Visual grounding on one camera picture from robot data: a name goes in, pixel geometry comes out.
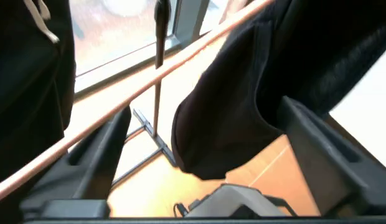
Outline beige curtain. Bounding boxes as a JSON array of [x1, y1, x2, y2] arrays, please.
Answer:
[[218, 0, 255, 25]]

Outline black garment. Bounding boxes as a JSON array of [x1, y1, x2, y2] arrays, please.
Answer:
[[171, 0, 386, 180]]

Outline pink clothes hanger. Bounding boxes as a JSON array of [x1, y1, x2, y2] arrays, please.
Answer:
[[0, 0, 275, 205]]

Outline black clothes rack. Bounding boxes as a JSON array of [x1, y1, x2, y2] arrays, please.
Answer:
[[111, 0, 178, 188]]

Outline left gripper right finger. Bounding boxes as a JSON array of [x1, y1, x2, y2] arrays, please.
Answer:
[[278, 96, 386, 218]]

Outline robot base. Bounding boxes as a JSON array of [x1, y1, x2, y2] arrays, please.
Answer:
[[173, 183, 298, 218]]

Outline black shorts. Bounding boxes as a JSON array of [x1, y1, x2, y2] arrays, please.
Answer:
[[0, 0, 77, 224]]

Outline window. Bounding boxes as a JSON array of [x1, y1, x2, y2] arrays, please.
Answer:
[[70, 0, 212, 95]]

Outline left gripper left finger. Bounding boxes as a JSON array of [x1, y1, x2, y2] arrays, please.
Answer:
[[20, 106, 132, 218]]

